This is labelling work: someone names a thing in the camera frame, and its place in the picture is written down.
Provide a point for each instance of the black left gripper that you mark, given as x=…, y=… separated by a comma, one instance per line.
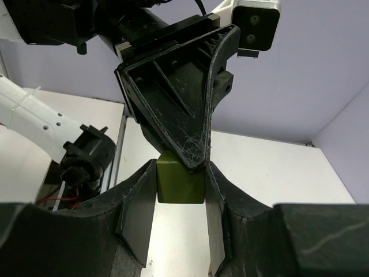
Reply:
x=174, y=76

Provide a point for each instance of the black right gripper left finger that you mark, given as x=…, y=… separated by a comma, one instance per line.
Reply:
x=107, y=235

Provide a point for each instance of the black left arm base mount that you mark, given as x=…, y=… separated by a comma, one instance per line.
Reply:
x=83, y=166

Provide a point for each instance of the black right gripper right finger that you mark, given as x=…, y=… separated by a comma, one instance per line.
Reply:
x=248, y=238

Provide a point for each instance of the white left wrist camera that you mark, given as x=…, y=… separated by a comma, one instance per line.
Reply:
x=257, y=21

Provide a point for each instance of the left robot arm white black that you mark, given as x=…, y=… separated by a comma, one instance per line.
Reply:
x=73, y=42

